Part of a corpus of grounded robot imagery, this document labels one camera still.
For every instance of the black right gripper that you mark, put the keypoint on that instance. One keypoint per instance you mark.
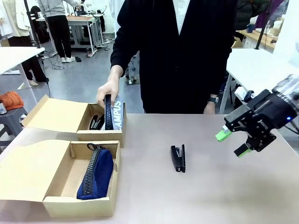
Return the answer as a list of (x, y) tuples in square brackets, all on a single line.
[(261, 114)]

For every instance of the light grey zipper pencil case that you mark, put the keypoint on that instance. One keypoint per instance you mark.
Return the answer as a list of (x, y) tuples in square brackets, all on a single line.
[(116, 114)]

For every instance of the black stapler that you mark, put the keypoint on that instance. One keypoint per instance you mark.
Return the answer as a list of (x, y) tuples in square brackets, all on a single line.
[(95, 122), (177, 158)]

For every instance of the person's right forearm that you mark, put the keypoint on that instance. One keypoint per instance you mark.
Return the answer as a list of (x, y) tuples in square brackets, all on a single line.
[(116, 73)]

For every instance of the background cardboard box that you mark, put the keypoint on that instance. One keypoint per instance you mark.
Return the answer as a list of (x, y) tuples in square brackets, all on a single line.
[(237, 43)]

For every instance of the small open cardboard box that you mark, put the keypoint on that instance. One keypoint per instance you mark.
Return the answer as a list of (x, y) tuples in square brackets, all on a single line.
[(58, 116)]

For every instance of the large open cardboard box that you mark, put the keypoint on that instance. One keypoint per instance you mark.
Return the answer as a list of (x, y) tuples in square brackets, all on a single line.
[(28, 170)]

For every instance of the person's left hand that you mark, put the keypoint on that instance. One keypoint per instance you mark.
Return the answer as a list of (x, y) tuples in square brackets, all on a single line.
[(210, 109)]

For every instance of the person's right hand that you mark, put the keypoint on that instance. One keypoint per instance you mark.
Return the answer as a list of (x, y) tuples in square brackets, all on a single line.
[(108, 89)]

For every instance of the black wrist watch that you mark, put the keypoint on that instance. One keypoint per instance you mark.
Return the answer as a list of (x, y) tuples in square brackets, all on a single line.
[(213, 100)]

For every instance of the large white table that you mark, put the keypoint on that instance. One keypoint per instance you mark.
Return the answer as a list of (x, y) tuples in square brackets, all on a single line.
[(254, 67)]

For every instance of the person in black cardigan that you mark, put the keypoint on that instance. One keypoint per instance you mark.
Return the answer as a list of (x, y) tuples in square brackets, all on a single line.
[(177, 58)]

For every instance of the wooden bench table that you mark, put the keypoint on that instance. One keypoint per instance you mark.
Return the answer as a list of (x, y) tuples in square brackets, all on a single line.
[(264, 38)]

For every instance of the black stand pole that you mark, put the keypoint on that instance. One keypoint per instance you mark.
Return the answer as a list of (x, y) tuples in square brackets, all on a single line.
[(261, 35)]

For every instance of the dark blue mug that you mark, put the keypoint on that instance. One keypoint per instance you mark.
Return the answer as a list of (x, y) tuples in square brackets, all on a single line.
[(250, 28)]

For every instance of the person in dark jacket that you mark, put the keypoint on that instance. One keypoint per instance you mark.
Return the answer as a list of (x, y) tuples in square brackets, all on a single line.
[(247, 11)]

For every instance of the person in purple top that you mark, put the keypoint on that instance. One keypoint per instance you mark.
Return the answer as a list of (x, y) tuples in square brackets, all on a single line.
[(274, 11)]

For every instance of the navy blue zipper pencil case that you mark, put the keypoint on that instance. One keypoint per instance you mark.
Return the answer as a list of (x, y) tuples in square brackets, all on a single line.
[(98, 172)]

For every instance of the person in white clothes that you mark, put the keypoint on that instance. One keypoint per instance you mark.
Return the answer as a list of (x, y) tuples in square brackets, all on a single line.
[(115, 18)]

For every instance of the wood top workbench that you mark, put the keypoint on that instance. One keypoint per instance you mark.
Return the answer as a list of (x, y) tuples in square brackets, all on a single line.
[(80, 19)]

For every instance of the person in grey hoodie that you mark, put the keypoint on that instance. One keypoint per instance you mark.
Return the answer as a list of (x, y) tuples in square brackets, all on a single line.
[(58, 28)]

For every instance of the grey stool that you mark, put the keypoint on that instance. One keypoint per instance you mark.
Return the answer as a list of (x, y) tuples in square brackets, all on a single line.
[(11, 119)]

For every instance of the orange cloth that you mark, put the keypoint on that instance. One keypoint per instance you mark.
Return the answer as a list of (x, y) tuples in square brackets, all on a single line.
[(11, 100)]

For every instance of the white side table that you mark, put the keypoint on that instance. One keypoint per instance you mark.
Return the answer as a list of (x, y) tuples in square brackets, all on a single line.
[(16, 57)]

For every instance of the metal cup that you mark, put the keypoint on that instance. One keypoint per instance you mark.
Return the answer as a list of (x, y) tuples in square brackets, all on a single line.
[(2, 108)]

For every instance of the person in beige coat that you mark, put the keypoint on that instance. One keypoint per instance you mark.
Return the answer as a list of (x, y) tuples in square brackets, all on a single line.
[(16, 23)]

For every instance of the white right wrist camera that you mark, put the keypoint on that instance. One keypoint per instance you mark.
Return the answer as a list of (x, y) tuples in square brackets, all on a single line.
[(241, 94)]

